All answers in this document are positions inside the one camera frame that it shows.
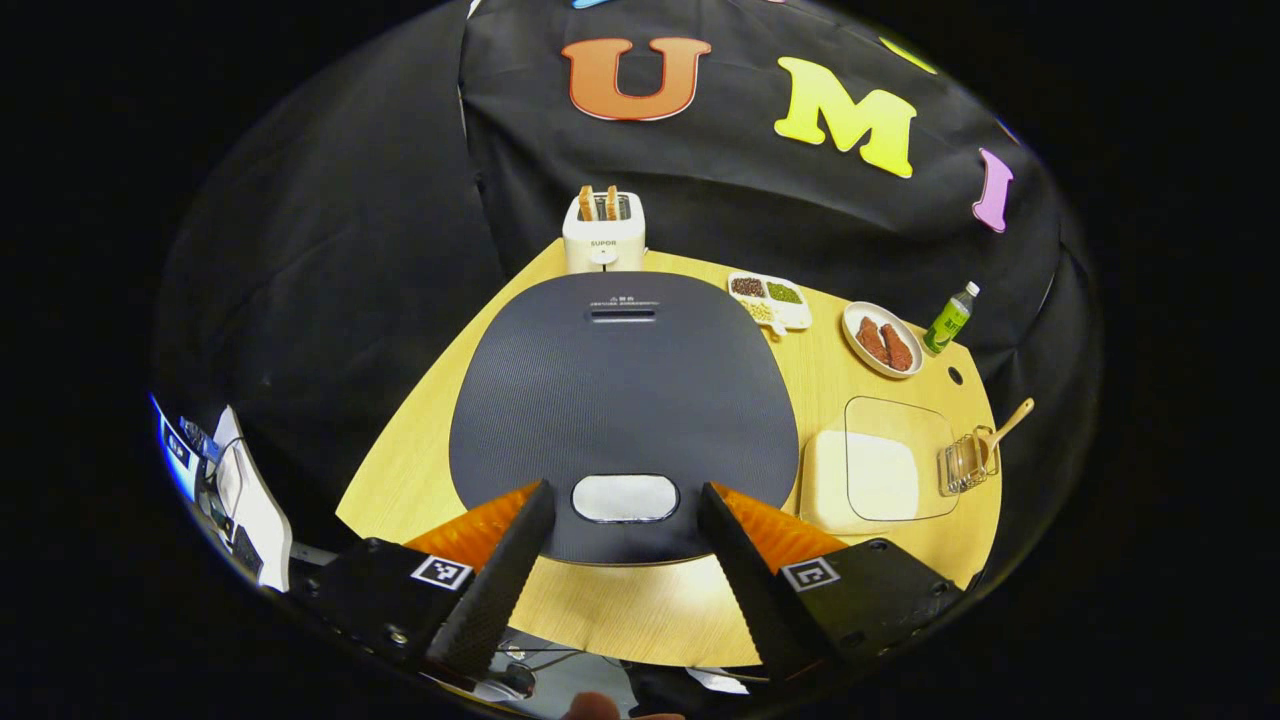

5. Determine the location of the white panel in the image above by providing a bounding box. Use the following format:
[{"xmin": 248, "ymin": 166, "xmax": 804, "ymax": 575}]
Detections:
[{"xmin": 210, "ymin": 405, "xmax": 293, "ymax": 593}]

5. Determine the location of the round white plate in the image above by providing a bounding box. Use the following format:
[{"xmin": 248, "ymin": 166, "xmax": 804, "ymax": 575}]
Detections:
[{"xmin": 842, "ymin": 301, "xmax": 925, "ymax": 380}]

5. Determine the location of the black backdrop cloth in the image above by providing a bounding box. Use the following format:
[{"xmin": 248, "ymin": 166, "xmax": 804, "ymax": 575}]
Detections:
[{"xmin": 150, "ymin": 0, "xmax": 1106, "ymax": 561}]

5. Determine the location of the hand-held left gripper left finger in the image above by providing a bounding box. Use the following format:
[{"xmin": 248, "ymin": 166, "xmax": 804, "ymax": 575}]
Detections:
[{"xmin": 290, "ymin": 480, "xmax": 557, "ymax": 681}]

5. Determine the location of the cream rice box clear lid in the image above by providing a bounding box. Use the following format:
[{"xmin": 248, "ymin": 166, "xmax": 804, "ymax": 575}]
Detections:
[{"xmin": 798, "ymin": 396, "xmax": 961, "ymax": 536}]

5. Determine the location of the green label drink bottle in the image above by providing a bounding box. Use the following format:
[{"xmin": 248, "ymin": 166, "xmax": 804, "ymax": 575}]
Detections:
[{"xmin": 922, "ymin": 281, "xmax": 982, "ymax": 355}]

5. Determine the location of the wooden spoon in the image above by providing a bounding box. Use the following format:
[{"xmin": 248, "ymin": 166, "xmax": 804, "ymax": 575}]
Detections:
[{"xmin": 975, "ymin": 397, "xmax": 1036, "ymax": 476}]

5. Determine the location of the blue lit screen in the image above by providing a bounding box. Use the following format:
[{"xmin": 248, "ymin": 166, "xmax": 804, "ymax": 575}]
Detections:
[{"xmin": 150, "ymin": 393, "xmax": 216, "ymax": 501}]

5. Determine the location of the white divided bean dish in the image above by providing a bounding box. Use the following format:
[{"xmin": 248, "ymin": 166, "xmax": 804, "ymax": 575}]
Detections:
[{"xmin": 727, "ymin": 272, "xmax": 813, "ymax": 338}]

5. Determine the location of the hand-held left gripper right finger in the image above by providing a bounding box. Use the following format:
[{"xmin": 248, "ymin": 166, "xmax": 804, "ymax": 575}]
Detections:
[{"xmin": 698, "ymin": 482, "xmax": 966, "ymax": 683}]

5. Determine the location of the dark grey rice cooker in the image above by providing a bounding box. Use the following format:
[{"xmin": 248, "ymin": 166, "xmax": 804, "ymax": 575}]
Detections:
[{"xmin": 448, "ymin": 270, "xmax": 801, "ymax": 568}]

